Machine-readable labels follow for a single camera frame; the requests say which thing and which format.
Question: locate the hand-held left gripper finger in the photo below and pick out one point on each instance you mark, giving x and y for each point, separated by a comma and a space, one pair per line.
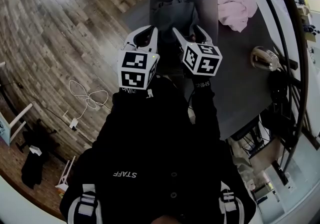
153, 40
131, 36

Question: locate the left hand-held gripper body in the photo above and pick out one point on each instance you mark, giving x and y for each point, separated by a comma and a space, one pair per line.
135, 68

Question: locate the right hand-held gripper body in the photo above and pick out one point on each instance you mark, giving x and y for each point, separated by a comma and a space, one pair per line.
202, 59

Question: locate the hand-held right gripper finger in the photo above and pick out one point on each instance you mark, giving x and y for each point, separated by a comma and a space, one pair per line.
205, 36
182, 39

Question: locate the grey hoodie garment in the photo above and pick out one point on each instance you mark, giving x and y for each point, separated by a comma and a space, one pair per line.
175, 15

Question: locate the grey plastic bin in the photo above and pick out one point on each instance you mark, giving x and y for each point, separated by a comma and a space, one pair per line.
210, 5

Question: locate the pink clothes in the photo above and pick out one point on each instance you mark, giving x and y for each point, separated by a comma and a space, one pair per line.
235, 10

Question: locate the person's left forearm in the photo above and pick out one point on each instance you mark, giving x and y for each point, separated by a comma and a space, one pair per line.
130, 95

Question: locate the person's right forearm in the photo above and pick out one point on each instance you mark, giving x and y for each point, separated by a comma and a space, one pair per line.
203, 108

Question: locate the glass teapot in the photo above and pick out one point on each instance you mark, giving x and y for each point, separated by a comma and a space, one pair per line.
265, 58

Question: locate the person's black jacket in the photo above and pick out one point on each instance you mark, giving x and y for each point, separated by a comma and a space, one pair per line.
155, 148

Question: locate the white power adapter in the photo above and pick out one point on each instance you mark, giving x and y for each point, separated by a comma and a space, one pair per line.
73, 123

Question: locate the black floor bag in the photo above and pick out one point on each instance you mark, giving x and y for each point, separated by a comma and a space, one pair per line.
32, 168

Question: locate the white frame table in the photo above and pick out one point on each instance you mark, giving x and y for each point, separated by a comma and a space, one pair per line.
22, 113

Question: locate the white frame stand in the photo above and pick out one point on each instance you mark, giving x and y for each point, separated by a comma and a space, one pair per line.
65, 173

